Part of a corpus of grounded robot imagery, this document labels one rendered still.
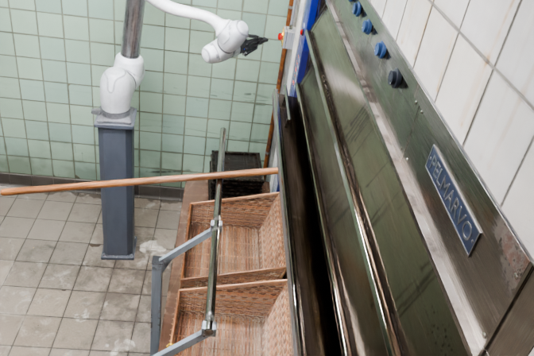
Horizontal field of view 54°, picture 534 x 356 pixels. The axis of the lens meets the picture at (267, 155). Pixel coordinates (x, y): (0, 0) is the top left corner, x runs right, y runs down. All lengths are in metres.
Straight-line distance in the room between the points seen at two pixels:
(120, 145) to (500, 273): 2.47
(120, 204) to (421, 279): 2.45
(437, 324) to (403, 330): 0.09
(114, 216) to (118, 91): 0.84
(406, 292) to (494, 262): 0.29
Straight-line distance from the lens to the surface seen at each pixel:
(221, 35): 2.60
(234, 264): 2.73
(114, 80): 2.88
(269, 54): 3.42
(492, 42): 0.88
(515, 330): 0.77
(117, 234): 3.44
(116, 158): 3.08
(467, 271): 0.91
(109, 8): 3.42
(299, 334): 1.41
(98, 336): 3.19
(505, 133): 0.80
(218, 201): 2.15
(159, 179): 2.28
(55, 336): 3.23
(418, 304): 1.05
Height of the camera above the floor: 2.51
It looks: 33 degrees down
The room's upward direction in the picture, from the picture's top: 9 degrees clockwise
